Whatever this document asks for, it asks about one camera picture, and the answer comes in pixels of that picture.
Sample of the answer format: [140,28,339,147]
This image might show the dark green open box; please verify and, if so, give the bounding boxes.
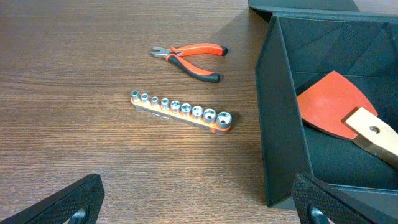
[249,1,397,211]

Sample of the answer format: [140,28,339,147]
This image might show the orange socket bit rail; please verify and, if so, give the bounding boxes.
[131,90,233,134]

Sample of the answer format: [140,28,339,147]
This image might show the small red cutting pliers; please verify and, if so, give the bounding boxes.
[149,42,229,83]

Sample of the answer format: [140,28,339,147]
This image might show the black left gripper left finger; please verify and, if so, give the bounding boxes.
[2,174,104,224]

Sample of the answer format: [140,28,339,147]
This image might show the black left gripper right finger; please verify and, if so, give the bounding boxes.
[292,173,397,224]

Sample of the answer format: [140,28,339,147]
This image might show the orange scraper wooden handle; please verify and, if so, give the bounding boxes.
[297,70,398,170]

